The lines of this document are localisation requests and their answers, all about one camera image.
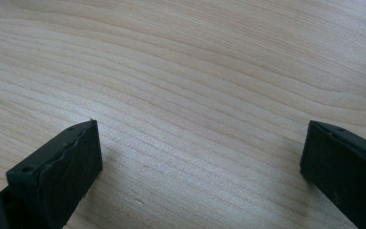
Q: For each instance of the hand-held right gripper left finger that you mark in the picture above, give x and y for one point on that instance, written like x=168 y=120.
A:
x=60 y=178

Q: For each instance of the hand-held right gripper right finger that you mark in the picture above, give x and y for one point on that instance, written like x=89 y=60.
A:
x=346 y=171

